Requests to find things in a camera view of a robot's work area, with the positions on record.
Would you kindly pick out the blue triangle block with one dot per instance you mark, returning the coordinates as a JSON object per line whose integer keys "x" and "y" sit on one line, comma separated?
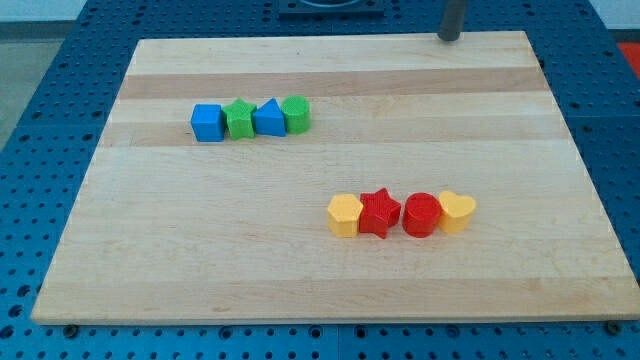
{"x": 269, "y": 119}

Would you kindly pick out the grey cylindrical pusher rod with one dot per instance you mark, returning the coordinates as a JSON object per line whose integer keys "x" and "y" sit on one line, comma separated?
{"x": 452, "y": 20}

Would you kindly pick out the red star block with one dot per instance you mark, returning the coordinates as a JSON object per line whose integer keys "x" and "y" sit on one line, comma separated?
{"x": 380, "y": 213}

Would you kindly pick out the yellow hexagon block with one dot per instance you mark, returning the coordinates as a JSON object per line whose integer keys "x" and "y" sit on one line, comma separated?
{"x": 343, "y": 213}

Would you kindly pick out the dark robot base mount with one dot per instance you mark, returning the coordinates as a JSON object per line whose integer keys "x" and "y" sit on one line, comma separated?
{"x": 294, "y": 9}

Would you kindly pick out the blue cube block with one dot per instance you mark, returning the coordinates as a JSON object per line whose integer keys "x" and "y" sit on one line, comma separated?
{"x": 208, "y": 123}

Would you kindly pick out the red cylinder block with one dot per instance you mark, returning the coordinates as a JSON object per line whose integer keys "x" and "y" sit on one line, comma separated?
{"x": 421, "y": 214}

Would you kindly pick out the green star block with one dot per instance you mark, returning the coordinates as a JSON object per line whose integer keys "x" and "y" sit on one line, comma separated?
{"x": 239, "y": 119}

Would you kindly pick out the yellow heart block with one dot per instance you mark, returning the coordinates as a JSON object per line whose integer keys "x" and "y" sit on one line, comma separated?
{"x": 456, "y": 211}

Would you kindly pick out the wooden board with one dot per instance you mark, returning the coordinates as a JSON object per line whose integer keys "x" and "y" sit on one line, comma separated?
{"x": 166, "y": 230}

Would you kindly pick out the green cylinder block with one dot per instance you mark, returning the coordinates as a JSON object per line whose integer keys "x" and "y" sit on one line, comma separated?
{"x": 296, "y": 111}

